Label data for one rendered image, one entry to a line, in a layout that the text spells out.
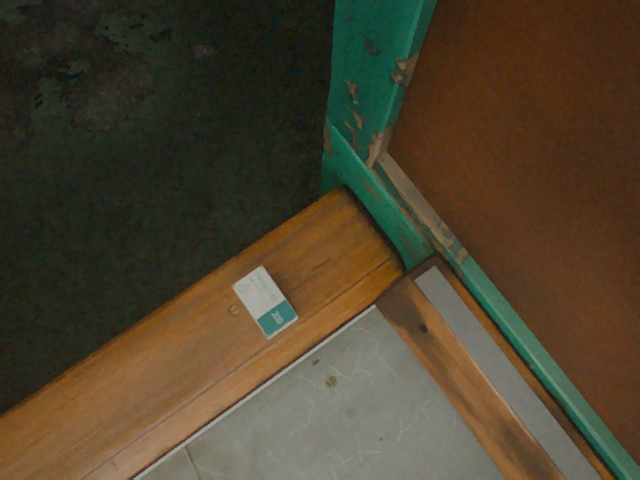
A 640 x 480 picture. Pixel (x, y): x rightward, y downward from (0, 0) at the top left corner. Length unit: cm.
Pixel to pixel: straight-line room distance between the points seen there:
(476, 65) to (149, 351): 40
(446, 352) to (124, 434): 30
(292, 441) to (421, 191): 27
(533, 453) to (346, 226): 27
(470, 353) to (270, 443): 22
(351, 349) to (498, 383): 17
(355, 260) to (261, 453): 21
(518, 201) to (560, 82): 11
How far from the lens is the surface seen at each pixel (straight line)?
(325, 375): 60
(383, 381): 61
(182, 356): 59
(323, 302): 59
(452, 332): 50
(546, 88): 31
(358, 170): 57
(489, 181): 40
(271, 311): 57
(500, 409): 52
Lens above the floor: 134
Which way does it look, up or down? 75 degrees down
